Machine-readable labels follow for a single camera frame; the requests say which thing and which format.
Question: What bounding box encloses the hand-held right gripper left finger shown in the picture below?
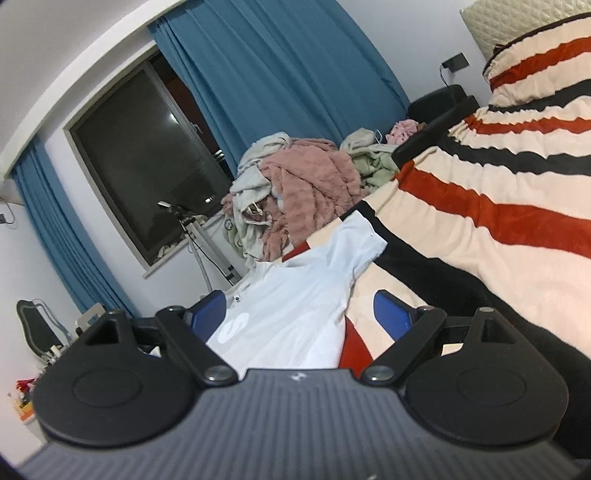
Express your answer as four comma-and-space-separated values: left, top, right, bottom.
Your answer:
83, 291, 238, 387

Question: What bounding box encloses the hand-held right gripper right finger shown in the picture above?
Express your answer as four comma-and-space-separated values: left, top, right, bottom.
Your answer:
360, 290, 519, 387

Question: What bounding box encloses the white t-shirt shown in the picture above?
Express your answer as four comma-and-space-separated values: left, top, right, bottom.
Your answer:
148, 211, 389, 371

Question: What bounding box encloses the white windowsill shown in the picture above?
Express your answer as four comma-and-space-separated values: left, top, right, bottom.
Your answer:
142, 216, 228, 278

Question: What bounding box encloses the silver tripod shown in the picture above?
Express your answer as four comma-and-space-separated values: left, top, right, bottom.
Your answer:
157, 200, 242, 285

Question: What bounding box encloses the green printed blanket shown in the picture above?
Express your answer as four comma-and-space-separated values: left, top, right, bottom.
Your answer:
221, 203, 262, 269

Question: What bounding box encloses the white and black chair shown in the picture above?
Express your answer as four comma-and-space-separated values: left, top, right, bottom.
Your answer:
75, 302, 108, 332

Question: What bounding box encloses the striped fleece blanket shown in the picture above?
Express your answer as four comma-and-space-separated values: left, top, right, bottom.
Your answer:
281, 11, 591, 418

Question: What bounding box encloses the grey hooded sweatshirt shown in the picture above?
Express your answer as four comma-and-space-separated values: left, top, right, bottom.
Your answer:
228, 131, 293, 219

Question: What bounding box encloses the pale green cloth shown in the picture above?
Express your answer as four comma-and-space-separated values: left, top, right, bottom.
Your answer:
339, 138, 399, 191

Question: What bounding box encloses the pink fluffy blanket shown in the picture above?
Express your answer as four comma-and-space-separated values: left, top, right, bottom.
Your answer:
257, 137, 366, 260

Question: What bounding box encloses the narrow blue curtain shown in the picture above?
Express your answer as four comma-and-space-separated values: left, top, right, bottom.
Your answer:
11, 135, 140, 320

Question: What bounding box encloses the dark window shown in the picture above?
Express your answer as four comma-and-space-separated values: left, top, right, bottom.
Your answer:
68, 50, 237, 269

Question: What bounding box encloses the wavy dressing mirror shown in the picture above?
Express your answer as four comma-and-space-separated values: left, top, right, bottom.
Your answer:
16, 298, 64, 359

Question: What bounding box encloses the cream cloth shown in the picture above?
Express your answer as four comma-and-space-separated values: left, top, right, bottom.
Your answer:
341, 128, 378, 149

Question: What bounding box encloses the small pink garment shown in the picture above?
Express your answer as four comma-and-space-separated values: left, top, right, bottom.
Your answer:
385, 119, 419, 145

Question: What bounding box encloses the black sofa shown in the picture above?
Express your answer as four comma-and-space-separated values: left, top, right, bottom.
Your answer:
392, 84, 482, 166

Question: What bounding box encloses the wide blue curtain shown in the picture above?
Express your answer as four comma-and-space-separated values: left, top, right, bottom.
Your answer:
147, 0, 413, 186

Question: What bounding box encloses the cream quilted headboard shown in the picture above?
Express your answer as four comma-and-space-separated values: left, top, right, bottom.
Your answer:
460, 0, 591, 59

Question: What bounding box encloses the grey steamer hose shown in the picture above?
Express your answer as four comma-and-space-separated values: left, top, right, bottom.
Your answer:
186, 234, 214, 297

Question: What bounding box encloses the wall socket with plug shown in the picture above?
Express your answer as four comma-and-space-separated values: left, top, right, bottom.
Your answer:
438, 52, 470, 86

